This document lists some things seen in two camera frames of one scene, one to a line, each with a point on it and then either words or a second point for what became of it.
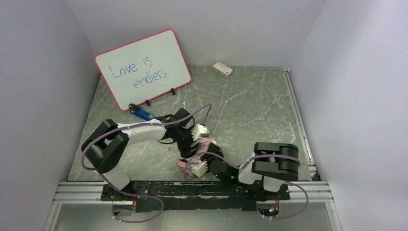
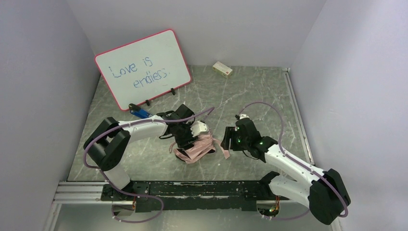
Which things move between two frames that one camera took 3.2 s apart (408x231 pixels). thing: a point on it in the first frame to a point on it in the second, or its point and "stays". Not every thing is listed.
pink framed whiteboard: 138,71 stays
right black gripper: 208,153 to 230,138
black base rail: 158,196 stays
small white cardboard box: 225,71 stays
